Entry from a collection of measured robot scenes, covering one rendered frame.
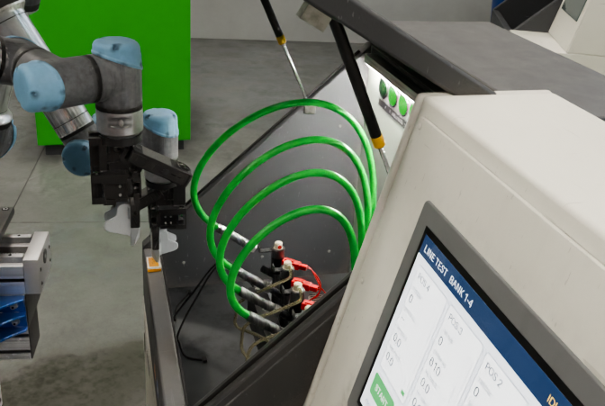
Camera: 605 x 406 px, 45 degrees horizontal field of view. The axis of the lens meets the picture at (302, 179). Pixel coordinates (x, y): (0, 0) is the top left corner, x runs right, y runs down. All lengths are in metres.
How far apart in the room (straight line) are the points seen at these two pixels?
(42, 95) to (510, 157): 0.66
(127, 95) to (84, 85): 0.08
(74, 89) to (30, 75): 0.07
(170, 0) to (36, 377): 2.49
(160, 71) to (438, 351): 3.96
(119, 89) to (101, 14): 3.45
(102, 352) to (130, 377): 0.20
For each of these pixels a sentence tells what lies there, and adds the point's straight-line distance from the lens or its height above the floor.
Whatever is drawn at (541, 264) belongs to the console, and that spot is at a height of 1.49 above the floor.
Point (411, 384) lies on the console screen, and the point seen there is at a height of 1.25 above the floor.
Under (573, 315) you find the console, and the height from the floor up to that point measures 1.47.
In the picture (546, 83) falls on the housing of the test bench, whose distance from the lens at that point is 1.42.
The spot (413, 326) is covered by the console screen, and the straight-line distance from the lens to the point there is 0.98.
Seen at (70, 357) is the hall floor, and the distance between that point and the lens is 3.09.
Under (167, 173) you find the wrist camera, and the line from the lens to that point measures 1.26.
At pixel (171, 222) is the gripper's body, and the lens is 1.69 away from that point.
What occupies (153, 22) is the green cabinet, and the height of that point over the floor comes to 0.86.
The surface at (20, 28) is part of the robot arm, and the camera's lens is 1.53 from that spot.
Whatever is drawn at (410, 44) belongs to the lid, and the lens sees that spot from 1.04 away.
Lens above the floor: 1.85
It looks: 24 degrees down
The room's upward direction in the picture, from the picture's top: 4 degrees clockwise
